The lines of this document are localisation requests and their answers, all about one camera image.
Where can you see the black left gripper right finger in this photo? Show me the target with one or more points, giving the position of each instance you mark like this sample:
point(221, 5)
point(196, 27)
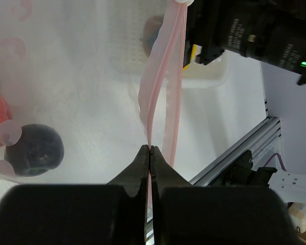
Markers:
point(187, 214)

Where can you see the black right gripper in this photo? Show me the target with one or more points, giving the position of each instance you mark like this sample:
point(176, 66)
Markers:
point(242, 27)

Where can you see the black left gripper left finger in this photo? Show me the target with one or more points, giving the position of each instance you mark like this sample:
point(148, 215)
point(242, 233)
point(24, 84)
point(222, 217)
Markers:
point(112, 213)

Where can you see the black toy avocado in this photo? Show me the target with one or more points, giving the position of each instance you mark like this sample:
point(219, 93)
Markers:
point(39, 150)

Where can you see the clear zip top bag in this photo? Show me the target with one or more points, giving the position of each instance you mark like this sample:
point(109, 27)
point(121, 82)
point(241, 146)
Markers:
point(80, 68)

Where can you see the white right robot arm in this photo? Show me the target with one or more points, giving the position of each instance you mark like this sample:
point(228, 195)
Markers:
point(273, 32)

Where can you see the brown toy kiwi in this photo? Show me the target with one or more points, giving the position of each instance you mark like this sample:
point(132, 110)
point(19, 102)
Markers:
point(150, 32)

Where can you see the cardboard box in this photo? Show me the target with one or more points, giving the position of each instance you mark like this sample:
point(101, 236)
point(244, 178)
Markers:
point(297, 213)

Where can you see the aluminium frame rail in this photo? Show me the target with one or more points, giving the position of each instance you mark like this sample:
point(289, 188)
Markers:
point(234, 168)

